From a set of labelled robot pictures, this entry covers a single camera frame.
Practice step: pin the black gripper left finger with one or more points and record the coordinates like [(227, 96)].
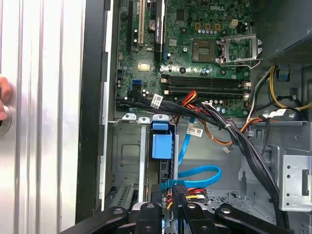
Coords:
[(148, 219)]

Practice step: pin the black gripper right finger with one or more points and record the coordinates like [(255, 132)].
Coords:
[(192, 219)]

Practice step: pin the hard disk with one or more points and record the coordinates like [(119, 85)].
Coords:
[(161, 146)]

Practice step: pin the silver metal disk bay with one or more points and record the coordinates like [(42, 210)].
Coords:
[(129, 151)]

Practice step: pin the black RAM slot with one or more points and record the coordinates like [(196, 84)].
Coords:
[(207, 88), (207, 77), (175, 93), (207, 82)]

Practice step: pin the long black expansion slot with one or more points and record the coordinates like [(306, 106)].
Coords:
[(158, 36)]

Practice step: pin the tan expansion slot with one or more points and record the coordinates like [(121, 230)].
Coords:
[(141, 24)]

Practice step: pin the short black expansion slot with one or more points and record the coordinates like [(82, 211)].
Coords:
[(129, 24)]

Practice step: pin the person's bare hand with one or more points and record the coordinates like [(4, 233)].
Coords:
[(6, 90)]

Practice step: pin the open grey PC case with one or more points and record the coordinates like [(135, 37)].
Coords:
[(92, 122)]

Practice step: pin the blue data ports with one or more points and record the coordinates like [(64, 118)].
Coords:
[(136, 84)]

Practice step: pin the green motherboard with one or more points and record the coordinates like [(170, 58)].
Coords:
[(219, 70)]

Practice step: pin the pale square chipset chip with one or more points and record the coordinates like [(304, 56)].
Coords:
[(143, 66)]

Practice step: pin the CPU socket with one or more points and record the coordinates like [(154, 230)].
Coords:
[(203, 50)]

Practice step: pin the small blue plastic clip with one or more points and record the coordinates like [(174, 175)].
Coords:
[(284, 72)]

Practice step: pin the silver coin battery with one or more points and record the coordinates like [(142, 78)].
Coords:
[(152, 25)]

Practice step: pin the pale four-pin power socket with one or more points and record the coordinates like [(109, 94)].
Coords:
[(234, 24)]

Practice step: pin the grey perforated power supply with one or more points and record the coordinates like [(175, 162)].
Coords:
[(280, 29)]

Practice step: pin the silver drive cage bracket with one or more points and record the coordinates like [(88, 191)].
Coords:
[(292, 185)]

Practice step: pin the metal socket cover frame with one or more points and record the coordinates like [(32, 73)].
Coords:
[(237, 60)]

